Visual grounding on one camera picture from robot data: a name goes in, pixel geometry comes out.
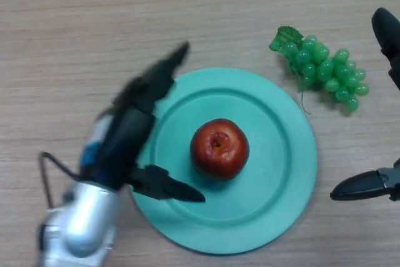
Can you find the red apple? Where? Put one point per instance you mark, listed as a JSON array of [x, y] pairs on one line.
[[220, 149]]

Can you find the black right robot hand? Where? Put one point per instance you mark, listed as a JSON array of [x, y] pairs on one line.
[[387, 35]]

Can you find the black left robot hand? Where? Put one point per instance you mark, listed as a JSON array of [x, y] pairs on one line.
[[125, 142]]

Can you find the green grape bunch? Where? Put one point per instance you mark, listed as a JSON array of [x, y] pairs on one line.
[[328, 70]]

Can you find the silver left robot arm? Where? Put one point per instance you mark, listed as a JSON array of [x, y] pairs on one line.
[[81, 226]]

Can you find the green round plate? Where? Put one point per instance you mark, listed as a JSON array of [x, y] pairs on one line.
[[268, 170]]

